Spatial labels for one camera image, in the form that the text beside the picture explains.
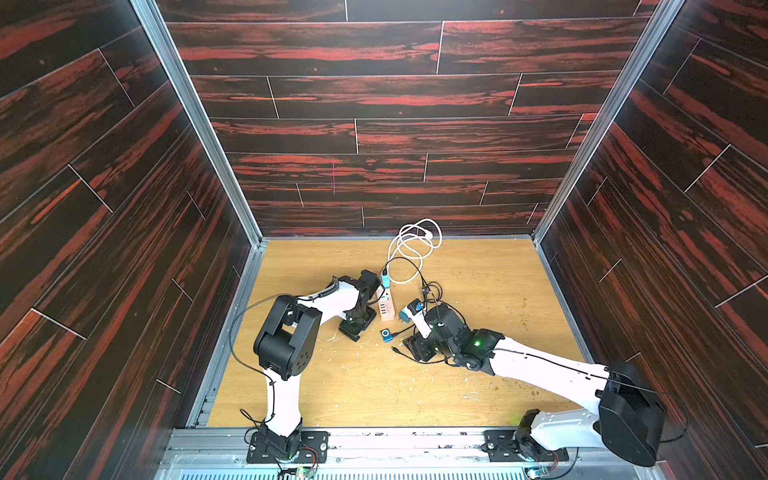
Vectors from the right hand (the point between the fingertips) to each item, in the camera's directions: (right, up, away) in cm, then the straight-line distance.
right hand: (417, 330), depth 84 cm
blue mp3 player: (-9, -4, +9) cm, 13 cm away
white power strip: (-9, +5, +13) cm, 17 cm away
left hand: (-14, -2, +13) cm, 19 cm away
